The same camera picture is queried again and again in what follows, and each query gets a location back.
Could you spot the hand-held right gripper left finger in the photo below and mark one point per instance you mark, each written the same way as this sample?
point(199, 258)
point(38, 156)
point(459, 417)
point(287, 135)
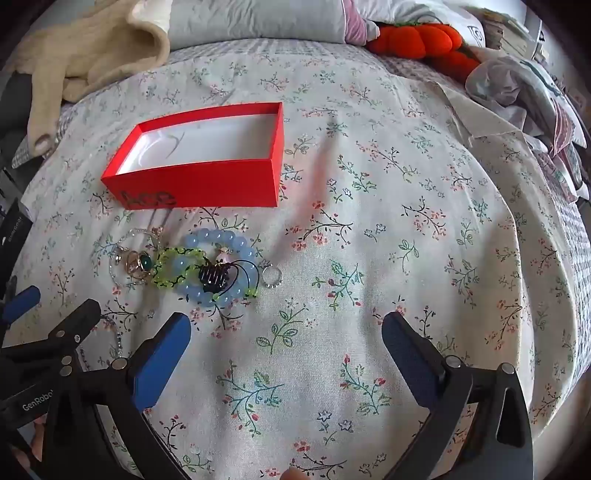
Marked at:
point(164, 355)

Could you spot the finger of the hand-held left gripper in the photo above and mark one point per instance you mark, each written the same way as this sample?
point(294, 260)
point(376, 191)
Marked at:
point(23, 299)
point(76, 319)

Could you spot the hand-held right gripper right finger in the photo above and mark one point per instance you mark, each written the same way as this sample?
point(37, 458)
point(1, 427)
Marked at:
point(408, 353)

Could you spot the dark beaded charm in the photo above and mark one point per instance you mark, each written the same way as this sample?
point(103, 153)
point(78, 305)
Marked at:
point(213, 276)

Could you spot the small gold earring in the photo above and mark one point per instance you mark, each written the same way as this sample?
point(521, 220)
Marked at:
point(157, 232)

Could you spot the red cardboard box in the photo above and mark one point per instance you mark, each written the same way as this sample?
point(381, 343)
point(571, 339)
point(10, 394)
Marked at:
point(198, 157)

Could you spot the black packet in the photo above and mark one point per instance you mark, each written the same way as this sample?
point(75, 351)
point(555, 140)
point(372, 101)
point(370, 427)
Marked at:
point(13, 228)

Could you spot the floral bed sheet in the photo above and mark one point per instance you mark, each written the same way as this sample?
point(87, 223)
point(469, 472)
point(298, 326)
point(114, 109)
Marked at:
point(369, 207)

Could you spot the beige quilted blanket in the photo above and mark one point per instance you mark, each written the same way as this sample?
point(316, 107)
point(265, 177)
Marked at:
point(92, 46)

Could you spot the crumpled pale cloth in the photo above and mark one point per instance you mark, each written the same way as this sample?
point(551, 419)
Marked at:
point(512, 87)

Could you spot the orange pumpkin plush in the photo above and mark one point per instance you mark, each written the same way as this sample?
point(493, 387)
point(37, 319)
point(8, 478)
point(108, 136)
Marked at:
point(415, 39)

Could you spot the pink striped cloth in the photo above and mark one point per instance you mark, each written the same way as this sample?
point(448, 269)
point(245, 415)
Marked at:
point(359, 21)

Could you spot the grey pillow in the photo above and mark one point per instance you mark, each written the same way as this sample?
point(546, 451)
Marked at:
point(258, 21)

